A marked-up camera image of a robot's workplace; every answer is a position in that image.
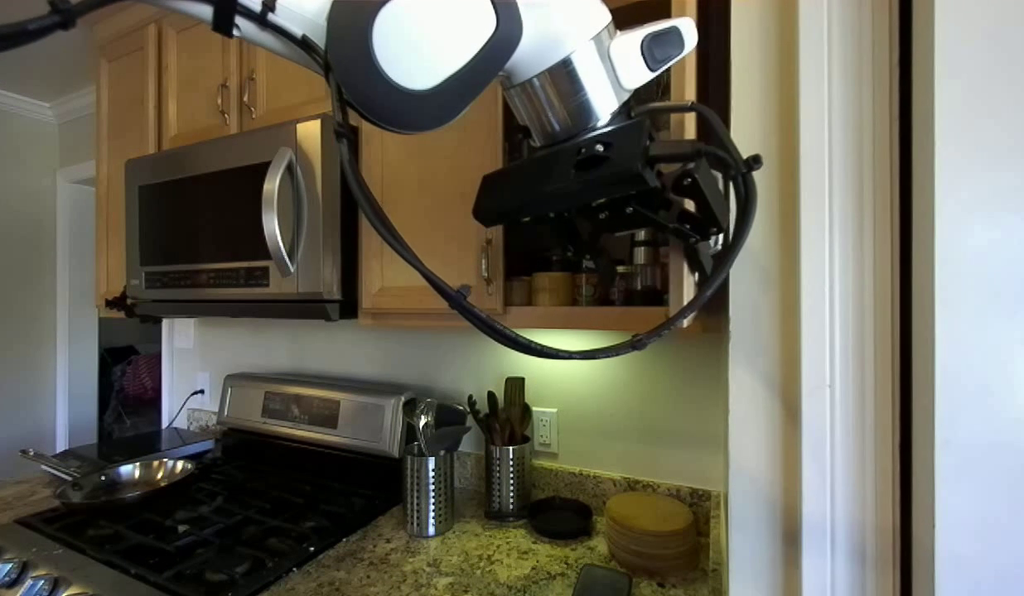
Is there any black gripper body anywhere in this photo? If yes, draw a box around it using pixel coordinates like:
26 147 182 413
474 119 734 275

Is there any wooden cupboard door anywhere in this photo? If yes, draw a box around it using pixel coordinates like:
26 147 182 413
665 0 699 310
358 86 504 322

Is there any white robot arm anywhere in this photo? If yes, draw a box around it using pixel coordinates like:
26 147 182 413
146 0 699 224

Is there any steel utensil holder far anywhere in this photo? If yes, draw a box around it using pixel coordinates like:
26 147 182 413
484 442 530 520

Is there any small black pan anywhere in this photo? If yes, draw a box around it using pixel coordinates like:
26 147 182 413
526 497 592 540

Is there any stack of round cork coasters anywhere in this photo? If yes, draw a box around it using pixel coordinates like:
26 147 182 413
603 493 695 578

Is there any steel utensil holder near stove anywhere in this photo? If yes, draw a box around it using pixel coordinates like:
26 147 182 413
404 450 454 540

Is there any stainless microwave oven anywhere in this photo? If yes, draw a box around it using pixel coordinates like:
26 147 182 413
125 114 358 322

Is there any stainless gas stove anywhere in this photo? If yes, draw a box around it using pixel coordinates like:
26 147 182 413
0 374 414 596

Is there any stainless steel frying pan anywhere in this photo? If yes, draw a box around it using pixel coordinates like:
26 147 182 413
22 450 195 504

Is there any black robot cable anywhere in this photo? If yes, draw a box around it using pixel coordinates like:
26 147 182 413
330 100 767 363

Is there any white wall outlet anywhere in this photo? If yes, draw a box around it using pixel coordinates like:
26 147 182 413
535 407 559 458

